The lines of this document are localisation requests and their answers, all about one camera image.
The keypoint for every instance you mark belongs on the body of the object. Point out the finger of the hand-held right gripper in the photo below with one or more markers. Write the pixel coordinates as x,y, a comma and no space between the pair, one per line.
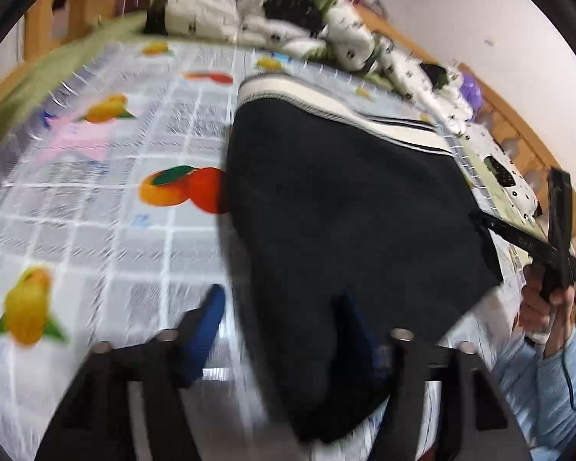
560,201
513,233

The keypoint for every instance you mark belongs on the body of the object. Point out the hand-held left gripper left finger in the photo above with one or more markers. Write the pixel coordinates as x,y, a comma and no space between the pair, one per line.
206,331

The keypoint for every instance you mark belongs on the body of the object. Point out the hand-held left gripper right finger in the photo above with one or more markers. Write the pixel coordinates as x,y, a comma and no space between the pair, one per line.
405,374

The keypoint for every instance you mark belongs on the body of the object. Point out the black pants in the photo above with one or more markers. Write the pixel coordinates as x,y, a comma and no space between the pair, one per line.
341,201

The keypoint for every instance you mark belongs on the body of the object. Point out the person's right hand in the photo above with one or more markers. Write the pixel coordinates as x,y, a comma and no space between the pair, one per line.
537,319

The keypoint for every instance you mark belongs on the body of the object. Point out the white floral pillow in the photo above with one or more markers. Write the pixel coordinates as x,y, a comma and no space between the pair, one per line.
513,187

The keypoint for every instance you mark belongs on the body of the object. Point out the purple plush toy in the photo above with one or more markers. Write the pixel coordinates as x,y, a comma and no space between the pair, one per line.
471,91

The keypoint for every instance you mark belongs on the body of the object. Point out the fruit print plastic tablecloth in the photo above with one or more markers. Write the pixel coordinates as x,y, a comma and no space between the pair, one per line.
101,225

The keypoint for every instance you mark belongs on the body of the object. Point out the white floral quilt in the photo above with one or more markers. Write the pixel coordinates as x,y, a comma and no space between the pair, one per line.
221,9

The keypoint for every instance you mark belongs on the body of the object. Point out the wooden bed frame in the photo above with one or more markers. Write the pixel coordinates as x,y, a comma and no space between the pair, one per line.
81,5

